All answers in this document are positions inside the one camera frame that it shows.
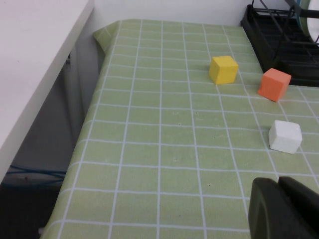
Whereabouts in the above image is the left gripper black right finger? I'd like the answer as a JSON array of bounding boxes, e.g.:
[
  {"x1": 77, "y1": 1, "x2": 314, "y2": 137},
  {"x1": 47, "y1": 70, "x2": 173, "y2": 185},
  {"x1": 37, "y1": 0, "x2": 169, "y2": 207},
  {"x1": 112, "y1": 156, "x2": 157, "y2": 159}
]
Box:
[{"x1": 278, "y1": 176, "x2": 319, "y2": 239}]

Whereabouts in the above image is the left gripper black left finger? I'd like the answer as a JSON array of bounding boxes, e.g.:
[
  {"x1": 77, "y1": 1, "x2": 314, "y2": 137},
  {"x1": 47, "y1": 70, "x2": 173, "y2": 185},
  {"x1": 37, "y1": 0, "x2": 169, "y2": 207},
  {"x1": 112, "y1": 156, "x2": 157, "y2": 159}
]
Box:
[{"x1": 248, "y1": 177, "x2": 300, "y2": 239}]

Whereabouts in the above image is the white plate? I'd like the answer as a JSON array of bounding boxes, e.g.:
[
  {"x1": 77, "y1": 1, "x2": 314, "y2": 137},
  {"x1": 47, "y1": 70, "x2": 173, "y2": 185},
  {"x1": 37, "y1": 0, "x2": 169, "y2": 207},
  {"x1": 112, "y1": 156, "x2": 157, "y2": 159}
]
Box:
[{"x1": 307, "y1": 0, "x2": 319, "y2": 44}]

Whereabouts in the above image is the blue plate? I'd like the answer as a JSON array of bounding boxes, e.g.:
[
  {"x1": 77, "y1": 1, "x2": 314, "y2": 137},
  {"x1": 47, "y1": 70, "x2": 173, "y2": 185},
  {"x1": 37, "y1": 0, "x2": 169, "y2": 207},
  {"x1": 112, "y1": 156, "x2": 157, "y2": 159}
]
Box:
[{"x1": 296, "y1": 0, "x2": 303, "y2": 24}]

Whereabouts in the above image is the light green plate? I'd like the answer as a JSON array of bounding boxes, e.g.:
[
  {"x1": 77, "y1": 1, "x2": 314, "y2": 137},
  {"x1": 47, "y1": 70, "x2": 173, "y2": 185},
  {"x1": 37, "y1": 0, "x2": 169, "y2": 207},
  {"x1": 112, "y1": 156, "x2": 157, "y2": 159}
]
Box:
[{"x1": 300, "y1": 0, "x2": 312, "y2": 37}]

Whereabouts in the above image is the white cube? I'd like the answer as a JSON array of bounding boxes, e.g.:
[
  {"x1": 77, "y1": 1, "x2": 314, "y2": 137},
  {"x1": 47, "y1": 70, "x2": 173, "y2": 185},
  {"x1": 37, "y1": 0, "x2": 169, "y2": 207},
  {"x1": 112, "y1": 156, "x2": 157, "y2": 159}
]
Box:
[{"x1": 268, "y1": 120, "x2": 303, "y2": 154}]

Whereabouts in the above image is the orange cube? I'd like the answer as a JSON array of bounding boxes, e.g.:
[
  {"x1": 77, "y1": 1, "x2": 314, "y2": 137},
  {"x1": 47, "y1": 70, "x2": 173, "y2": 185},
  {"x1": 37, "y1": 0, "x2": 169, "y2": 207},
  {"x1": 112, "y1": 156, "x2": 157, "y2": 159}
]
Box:
[{"x1": 257, "y1": 68, "x2": 292, "y2": 103}]

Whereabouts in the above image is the green checked tablecloth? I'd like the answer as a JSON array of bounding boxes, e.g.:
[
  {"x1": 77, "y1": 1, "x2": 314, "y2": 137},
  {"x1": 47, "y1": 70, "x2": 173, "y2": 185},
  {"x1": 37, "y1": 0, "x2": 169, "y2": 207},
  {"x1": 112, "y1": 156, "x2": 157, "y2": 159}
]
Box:
[{"x1": 39, "y1": 19, "x2": 319, "y2": 239}]

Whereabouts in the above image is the yellow cube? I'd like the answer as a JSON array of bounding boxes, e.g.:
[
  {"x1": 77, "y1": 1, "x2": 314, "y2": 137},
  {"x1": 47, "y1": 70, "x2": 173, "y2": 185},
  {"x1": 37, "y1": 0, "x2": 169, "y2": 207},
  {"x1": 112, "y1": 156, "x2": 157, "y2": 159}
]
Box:
[{"x1": 208, "y1": 56, "x2": 239, "y2": 85}]

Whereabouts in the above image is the white side table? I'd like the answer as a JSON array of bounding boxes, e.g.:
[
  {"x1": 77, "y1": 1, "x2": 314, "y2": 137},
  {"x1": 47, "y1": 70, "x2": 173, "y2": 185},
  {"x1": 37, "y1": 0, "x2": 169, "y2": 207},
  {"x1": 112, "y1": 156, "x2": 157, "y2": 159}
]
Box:
[{"x1": 0, "y1": 0, "x2": 105, "y2": 186}]

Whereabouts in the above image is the black wire dish rack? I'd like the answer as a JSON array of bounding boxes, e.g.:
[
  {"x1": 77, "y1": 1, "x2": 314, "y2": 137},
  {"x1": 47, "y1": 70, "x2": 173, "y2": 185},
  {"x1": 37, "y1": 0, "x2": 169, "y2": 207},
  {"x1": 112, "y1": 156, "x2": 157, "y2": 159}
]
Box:
[{"x1": 250, "y1": 0, "x2": 319, "y2": 60}]

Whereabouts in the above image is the blue cable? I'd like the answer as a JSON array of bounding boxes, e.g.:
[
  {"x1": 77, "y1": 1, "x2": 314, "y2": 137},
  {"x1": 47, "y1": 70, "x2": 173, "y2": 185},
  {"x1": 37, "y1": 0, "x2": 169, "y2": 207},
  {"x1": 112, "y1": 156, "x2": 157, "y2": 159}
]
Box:
[{"x1": 0, "y1": 166, "x2": 67, "y2": 186}]

